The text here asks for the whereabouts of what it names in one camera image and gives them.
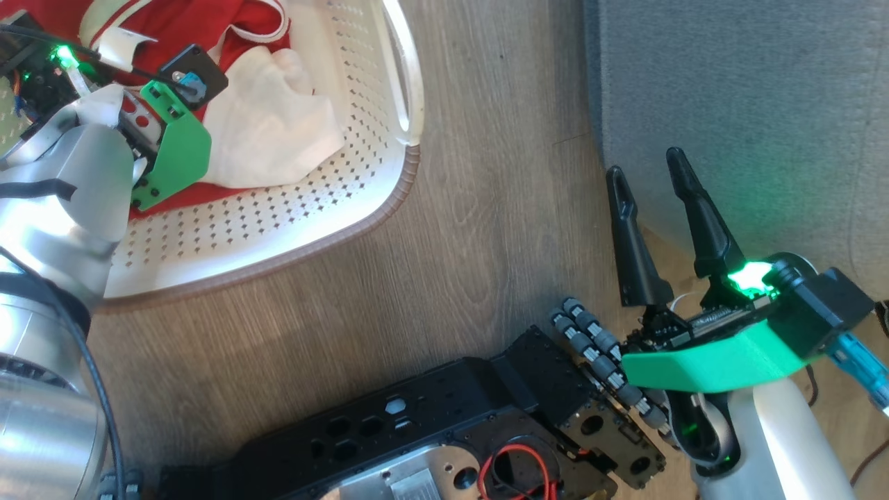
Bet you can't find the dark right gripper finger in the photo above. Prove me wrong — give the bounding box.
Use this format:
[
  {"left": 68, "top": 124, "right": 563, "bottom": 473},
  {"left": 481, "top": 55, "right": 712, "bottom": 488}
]
[
  {"left": 606, "top": 165, "right": 674, "bottom": 308},
  {"left": 665, "top": 147, "right": 747, "bottom": 281}
]

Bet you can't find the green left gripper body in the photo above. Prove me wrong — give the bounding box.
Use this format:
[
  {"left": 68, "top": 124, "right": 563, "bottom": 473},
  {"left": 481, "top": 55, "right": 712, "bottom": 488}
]
[{"left": 117, "top": 80, "right": 213, "bottom": 212}]

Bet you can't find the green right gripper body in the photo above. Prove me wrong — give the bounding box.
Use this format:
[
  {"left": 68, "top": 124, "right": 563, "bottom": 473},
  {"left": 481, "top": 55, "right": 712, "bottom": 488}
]
[{"left": 620, "top": 262, "right": 829, "bottom": 394}]

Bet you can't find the red garment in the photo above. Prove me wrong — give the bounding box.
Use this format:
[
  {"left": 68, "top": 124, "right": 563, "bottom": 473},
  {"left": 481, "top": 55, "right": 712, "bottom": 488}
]
[{"left": 28, "top": 0, "right": 292, "bottom": 220}]

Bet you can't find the grey fabric sofa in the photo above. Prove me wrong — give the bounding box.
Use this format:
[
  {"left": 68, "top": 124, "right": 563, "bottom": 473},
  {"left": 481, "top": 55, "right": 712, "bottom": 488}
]
[{"left": 583, "top": 0, "right": 889, "bottom": 296}]

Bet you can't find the grey roller base wheel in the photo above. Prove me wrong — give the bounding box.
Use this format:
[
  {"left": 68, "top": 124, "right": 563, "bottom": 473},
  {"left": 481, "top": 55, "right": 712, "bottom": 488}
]
[{"left": 550, "top": 297, "right": 679, "bottom": 449}]

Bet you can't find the white perforated laundry basket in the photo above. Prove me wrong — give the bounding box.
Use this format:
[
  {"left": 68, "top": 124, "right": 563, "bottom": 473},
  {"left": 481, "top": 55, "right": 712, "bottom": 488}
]
[{"left": 0, "top": 0, "right": 423, "bottom": 303}]

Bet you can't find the translucent blue cable plug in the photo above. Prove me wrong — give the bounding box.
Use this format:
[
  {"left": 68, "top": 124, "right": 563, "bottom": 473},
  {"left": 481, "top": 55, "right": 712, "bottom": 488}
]
[{"left": 826, "top": 332, "right": 889, "bottom": 419}]

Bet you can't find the red wire loop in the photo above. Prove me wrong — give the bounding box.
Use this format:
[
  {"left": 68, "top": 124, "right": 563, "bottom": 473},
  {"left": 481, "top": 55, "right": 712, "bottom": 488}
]
[{"left": 478, "top": 443, "right": 560, "bottom": 500}]

